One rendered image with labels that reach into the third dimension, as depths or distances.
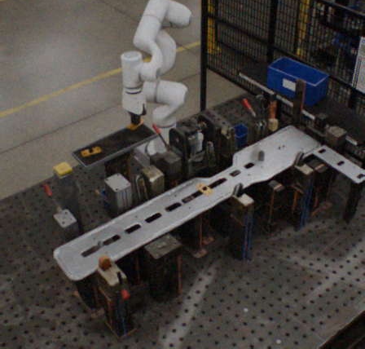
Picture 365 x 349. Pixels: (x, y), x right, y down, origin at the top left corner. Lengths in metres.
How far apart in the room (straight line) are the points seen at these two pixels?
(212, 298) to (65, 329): 0.63
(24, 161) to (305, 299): 2.66
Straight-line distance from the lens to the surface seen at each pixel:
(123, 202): 2.18
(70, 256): 2.05
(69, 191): 2.24
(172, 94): 2.54
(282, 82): 2.87
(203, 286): 2.29
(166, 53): 2.50
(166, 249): 1.99
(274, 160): 2.46
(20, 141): 4.46
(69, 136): 4.39
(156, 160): 2.28
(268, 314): 2.23
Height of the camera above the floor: 2.52
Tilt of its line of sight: 39 degrees down
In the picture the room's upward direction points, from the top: 1 degrees counter-clockwise
